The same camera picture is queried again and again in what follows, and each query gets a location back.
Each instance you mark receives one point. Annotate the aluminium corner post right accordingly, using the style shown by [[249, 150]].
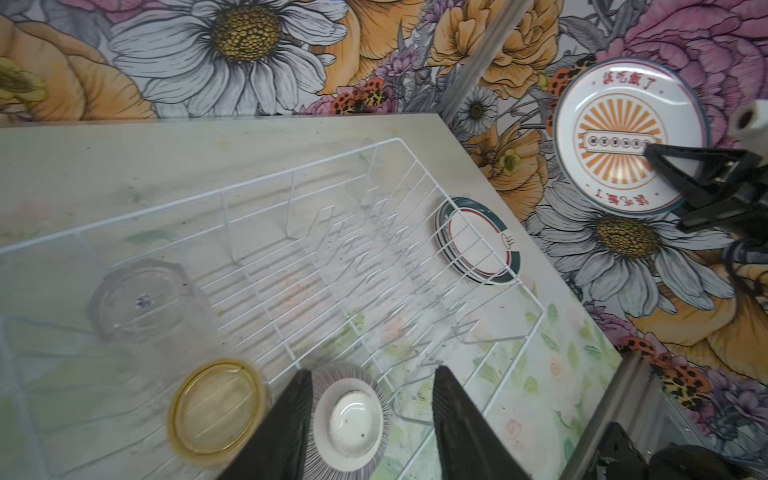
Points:
[[496, 20]]

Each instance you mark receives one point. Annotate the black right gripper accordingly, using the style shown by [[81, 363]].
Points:
[[723, 188]]

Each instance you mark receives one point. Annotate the aluminium front rail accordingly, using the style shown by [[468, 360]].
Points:
[[630, 401]]

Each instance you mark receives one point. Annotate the clear plastic cup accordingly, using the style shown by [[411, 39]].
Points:
[[153, 309]]

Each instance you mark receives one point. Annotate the green red plate with steam logo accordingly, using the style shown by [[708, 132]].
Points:
[[476, 242]]

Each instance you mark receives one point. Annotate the yellow plastic cup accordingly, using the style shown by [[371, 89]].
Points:
[[215, 411]]

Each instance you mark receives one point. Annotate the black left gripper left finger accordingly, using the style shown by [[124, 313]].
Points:
[[278, 447]]

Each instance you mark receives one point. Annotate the orange sunburst plate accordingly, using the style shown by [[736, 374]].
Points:
[[606, 118]]

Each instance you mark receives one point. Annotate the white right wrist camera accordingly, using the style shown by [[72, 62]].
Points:
[[748, 125]]

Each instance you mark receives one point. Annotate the white upturned ceramic bowl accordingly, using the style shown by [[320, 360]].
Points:
[[349, 426]]

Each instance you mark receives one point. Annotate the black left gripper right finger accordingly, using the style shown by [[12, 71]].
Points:
[[467, 446]]

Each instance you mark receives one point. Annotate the white wire dish rack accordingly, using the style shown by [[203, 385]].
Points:
[[333, 261]]

